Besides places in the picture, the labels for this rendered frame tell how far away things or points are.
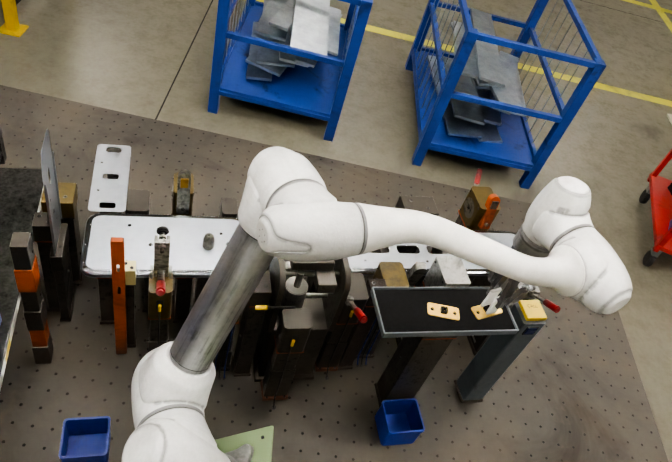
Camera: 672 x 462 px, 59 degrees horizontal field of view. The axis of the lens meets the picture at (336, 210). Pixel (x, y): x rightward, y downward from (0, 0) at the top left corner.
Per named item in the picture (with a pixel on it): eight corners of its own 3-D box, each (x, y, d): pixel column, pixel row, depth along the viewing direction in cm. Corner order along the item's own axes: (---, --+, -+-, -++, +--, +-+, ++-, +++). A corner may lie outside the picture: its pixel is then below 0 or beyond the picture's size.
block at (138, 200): (150, 243, 203) (151, 183, 183) (148, 270, 195) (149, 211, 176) (127, 242, 201) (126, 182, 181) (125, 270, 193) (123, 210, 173)
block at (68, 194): (84, 263, 191) (76, 182, 166) (81, 283, 186) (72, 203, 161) (57, 263, 189) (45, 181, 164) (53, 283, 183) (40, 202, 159)
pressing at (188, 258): (514, 226, 207) (516, 223, 206) (540, 278, 192) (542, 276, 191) (87, 213, 169) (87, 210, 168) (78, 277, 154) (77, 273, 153)
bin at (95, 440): (112, 430, 157) (111, 415, 151) (108, 469, 150) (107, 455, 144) (66, 433, 154) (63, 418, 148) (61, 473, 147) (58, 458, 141)
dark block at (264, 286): (248, 355, 182) (269, 270, 153) (250, 376, 177) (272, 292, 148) (232, 355, 180) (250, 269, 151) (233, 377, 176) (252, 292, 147)
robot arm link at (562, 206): (510, 217, 135) (539, 262, 127) (542, 167, 124) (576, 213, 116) (548, 214, 139) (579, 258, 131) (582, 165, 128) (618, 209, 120)
